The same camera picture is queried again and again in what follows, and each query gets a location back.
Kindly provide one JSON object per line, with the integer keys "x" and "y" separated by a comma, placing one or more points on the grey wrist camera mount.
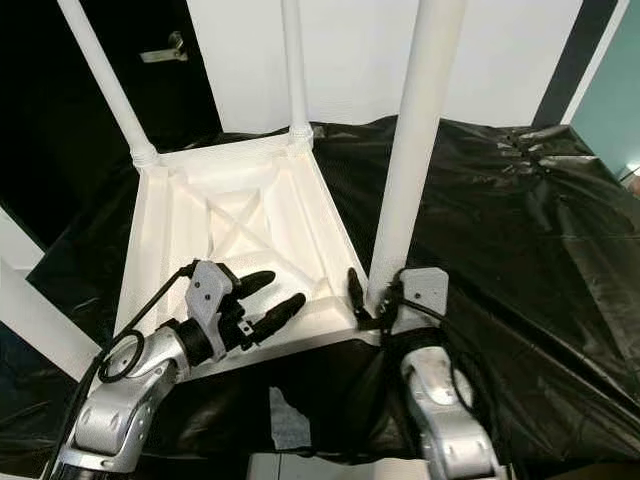
{"x": 212, "y": 295}
{"x": 428, "y": 290}

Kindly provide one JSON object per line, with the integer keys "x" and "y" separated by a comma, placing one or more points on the black plastic cover sheet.
{"x": 540, "y": 280}

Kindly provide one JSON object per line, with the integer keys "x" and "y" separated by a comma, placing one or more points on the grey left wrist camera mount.
{"x": 212, "y": 295}

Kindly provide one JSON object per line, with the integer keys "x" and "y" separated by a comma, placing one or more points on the black wall column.
{"x": 572, "y": 60}

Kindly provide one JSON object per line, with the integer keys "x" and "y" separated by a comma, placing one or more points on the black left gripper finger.
{"x": 252, "y": 281}
{"x": 275, "y": 318}

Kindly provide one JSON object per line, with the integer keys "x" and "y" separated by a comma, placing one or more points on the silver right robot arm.
{"x": 440, "y": 400}

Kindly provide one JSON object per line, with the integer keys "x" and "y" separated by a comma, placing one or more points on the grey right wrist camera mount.
{"x": 428, "y": 290}

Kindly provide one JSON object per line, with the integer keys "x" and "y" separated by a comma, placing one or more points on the teal glass panel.
{"x": 618, "y": 110}

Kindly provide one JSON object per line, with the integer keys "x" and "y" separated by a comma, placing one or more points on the black door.
{"x": 50, "y": 120}

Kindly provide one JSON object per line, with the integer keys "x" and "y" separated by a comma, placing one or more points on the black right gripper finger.
{"x": 361, "y": 298}

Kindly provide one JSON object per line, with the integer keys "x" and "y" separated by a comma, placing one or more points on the wide grey tape piece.
{"x": 290, "y": 425}

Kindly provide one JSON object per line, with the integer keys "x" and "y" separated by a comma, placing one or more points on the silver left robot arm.
{"x": 120, "y": 415}

